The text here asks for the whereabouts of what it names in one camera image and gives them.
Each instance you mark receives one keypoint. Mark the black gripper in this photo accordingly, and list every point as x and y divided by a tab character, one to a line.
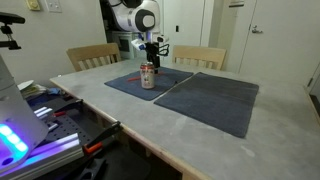
152	49

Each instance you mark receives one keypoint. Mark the red plastic straw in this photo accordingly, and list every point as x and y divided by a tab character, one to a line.
139	77

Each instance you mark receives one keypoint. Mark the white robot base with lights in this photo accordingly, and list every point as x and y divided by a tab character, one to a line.
20	129

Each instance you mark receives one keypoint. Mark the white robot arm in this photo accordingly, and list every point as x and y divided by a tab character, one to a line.
144	20

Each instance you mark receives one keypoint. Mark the red and white soda can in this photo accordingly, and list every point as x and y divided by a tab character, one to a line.
147	75

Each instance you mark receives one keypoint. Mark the blue cloth mat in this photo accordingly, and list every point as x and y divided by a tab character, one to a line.
163	83

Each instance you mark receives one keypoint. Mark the white kitchen cabinet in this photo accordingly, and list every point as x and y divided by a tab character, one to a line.
127	51

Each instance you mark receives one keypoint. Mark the right wooden chair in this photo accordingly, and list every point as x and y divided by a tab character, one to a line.
207	57

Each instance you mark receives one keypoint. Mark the wooden chair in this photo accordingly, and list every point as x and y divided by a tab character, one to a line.
207	57
83	58

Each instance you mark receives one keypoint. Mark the left wooden chair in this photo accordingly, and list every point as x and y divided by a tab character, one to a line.
83	58

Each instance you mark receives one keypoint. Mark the dark grey cloth mat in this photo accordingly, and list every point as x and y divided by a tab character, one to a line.
223	103

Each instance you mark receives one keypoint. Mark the black orange bar clamp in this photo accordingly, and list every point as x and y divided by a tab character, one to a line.
96	144

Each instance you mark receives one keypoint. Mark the black perforated breadboard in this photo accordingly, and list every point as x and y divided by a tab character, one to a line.
64	126

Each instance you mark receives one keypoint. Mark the stack of papers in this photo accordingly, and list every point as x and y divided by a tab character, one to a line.
29	88

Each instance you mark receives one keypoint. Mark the beige thermostat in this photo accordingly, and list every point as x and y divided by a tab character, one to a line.
33	5

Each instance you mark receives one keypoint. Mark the white light switch plate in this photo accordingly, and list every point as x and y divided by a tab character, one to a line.
53	6

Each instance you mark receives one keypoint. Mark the silver aluminium rail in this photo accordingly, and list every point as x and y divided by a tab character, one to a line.
47	158

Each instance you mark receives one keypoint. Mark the white door with handle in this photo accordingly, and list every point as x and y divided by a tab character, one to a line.
283	41

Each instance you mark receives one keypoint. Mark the black camera on mount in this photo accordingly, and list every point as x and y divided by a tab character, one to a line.
8	19

